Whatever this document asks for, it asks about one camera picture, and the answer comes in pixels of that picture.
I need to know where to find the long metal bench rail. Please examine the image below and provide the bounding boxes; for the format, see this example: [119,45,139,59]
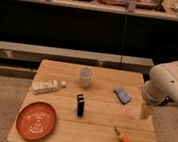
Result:
[0,41,153,75]

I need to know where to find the black rectangular block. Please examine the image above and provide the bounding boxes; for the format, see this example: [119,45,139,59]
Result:
[76,94,85,117]

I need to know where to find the orange ceramic bowl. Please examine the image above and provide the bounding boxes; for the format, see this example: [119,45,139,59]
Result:
[16,101,57,141]

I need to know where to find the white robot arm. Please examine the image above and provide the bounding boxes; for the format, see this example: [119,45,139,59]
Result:
[140,61,178,120]

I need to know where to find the translucent plastic cup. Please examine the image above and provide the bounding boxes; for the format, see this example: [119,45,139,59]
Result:
[78,67,94,88]

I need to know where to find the thin vertical cable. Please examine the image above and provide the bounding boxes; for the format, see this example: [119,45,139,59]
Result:
[116,7,131,70]

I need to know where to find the white plastic bottle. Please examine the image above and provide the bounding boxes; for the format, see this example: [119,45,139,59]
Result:
[30,79,66,95]

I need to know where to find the wooden table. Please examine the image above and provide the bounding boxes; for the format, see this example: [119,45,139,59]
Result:
[5,54,174,142]

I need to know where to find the blue sponge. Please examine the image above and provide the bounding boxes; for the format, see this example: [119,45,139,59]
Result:
[115,87,132,104]

